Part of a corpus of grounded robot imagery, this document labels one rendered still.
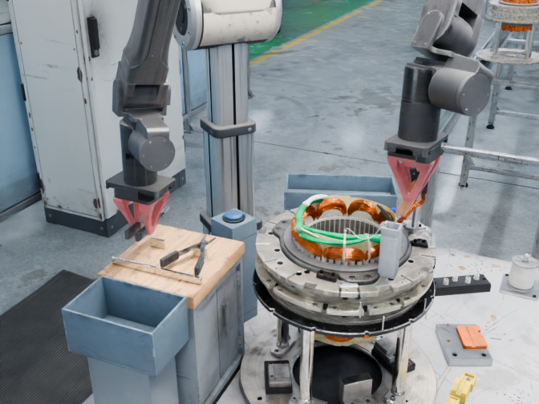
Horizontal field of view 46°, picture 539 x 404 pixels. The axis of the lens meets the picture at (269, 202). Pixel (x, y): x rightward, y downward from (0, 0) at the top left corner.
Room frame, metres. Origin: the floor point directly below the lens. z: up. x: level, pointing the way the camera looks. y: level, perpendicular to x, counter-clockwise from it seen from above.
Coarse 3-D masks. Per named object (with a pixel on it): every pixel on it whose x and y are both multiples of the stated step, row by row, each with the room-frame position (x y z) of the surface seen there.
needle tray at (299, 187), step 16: (288, 176) 1.37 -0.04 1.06; (304, 176) 1.37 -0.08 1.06; (320, 176) 1.36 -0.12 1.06; (336, 176) 1.36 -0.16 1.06; (352, 176) 1.36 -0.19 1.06; (368, 176) 1.36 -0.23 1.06; (384, 176) 1.35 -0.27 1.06; (288, 192) 1.27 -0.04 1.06; (304, 192) 1.26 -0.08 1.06; (320, 192) 1.35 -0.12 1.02; (336, 192) 1.35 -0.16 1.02; (352, 192) 1.35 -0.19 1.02; (368, 192) 1.35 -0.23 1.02; (384, 192) 1.35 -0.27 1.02; (288, 208) 1.27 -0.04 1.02
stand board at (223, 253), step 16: (160, 224) 1.11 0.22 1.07; (144, 240) 1.05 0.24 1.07; (176, 240) 1.05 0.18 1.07; (192, 240) 1.05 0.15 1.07; (208, 240) 1.05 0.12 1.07; (224, 240) 1.05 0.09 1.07; (128, 256) 0.99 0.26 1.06; (144, 256) 0.99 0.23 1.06; (160, 256) 0.99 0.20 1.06; (192, 256) 0.99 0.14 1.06; (224, 256) 0.99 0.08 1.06; (240, 256) 1.03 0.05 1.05; (112, 272) 0.94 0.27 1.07; (128, 272) 0.94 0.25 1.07; (144, 272) 0.94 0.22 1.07; (192, 272) 0.94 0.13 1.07; (208, 272) 0.94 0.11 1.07; (224, 272) 0.96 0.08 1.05; (160, 288) 0.89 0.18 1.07; (176, 288) 0.89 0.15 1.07; (192, 288) 0.89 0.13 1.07; (208, 288) 0.91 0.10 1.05; (192, 304) 0.86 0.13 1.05
